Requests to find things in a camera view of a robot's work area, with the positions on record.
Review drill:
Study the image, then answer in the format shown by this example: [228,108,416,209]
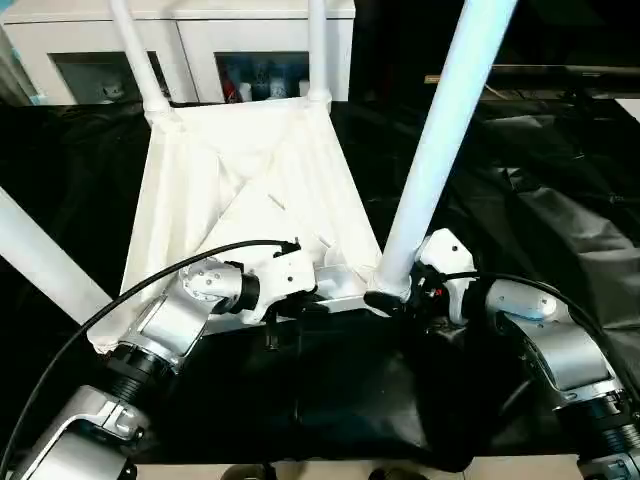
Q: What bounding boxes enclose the white cabinet with glass doors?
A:
[0,0,357,106]

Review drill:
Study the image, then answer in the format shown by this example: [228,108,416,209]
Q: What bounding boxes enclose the white flat board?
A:
[614,97,640,123]

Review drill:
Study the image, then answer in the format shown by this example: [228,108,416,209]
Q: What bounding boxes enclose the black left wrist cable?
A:
[0,239,302,476]

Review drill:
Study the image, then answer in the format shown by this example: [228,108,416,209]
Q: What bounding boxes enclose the white plastic table top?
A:
[86,94,417,355]

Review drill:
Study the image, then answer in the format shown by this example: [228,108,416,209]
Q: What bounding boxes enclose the person's black shoes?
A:
[226,463,279,480]
[368,464,433,480]

